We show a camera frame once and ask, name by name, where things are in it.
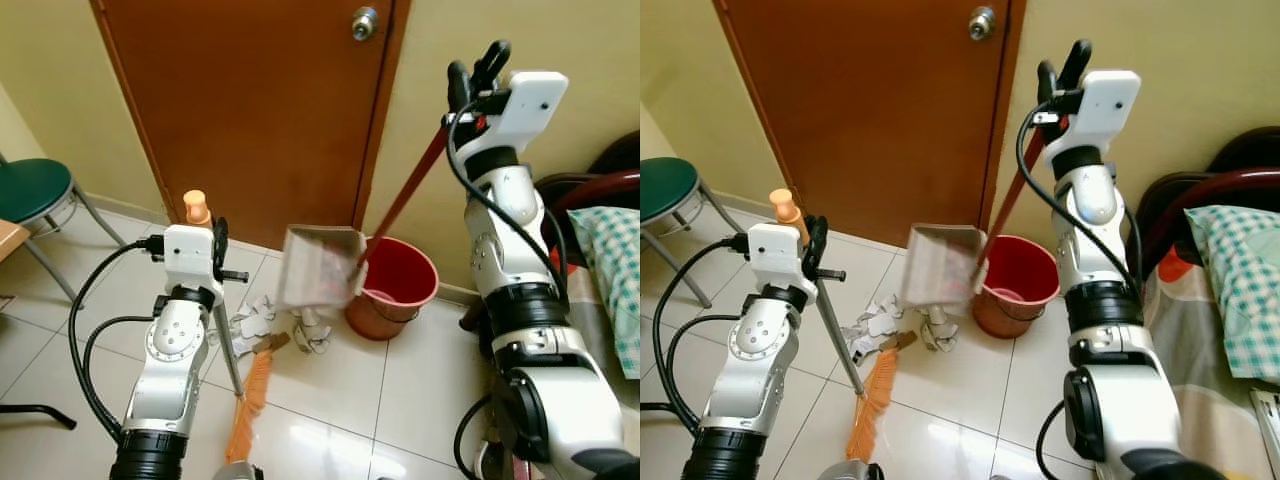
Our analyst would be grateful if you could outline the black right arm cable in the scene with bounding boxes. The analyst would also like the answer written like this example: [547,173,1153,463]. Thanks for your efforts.
[1015,100,1143,293]
[443,98,577,303]

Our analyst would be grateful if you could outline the light wooden table corner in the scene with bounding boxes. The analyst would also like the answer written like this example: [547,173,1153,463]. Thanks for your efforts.
[0,219,32,263]

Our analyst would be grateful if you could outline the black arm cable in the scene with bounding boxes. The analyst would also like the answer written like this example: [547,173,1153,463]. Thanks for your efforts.
[443,98,577,303]
[651,234,752,433]
[1015,100,1143,293]
[67,237,167,447]

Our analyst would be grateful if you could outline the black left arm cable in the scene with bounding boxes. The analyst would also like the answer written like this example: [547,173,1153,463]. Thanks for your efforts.
[67,237,167,447]
[651,234,752,433]

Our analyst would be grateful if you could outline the beige patterned bed sheet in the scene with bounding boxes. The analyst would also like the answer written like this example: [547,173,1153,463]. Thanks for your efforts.
[1140,262,1280,480]

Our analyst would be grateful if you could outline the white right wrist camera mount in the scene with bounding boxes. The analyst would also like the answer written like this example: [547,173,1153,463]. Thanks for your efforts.
[486,69,570,154]
[1074,69,1142,153]

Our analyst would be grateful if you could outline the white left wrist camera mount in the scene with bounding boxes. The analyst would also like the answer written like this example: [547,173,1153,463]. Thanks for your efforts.
[747,221,803,292]
[162,224,217,294]

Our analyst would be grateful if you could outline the brown wooden door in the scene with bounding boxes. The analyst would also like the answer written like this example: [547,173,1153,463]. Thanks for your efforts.
[712,0,1028,248]
[90,0,412,253]

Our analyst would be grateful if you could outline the green chequered pillow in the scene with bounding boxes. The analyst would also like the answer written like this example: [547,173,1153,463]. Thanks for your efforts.
[1184,204,1280,384]
[567,204,641,381]

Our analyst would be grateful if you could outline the green round metal stool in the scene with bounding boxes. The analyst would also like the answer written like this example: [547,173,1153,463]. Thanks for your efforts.
[640,156,747,309]
[0,157,128,302]

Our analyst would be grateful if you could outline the grey dustpan with red handle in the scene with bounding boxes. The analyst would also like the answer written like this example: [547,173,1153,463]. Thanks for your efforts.
[276,120,453,313]
[899,120,1051,308]

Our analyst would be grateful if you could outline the small crumpled white paper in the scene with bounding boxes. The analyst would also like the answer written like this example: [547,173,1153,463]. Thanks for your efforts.
[919,304,960,353]
[294,308,333,355]

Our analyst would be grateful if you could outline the black looped torso cable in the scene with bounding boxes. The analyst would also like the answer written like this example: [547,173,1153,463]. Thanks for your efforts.
[453,394,498,479]
[1035,399,1068,473]

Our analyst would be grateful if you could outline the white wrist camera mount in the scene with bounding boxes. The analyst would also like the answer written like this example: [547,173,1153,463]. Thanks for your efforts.
[486,69,570,154]
[162,224,217,294]
[1074,69,1142,153]
[747,221,803,292]

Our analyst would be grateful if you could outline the dark red wooden bed frame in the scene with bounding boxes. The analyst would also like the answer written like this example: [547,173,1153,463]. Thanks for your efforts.
[1139,125,1280,283]
[535,130,641,273]

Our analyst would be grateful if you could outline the red plastic bucket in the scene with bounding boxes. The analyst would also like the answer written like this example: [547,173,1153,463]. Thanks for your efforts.
[971,234,1062,340]
[345,236,440,342]

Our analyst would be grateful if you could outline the orange broom with grey handle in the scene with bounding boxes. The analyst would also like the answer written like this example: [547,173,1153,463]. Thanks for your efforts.
[183,189,275,465]
[769,187,899,463]

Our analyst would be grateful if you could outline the large crumpled white paper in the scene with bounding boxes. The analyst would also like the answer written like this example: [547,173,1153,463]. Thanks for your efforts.
[231,294,278,358]
[847,296,903,358]

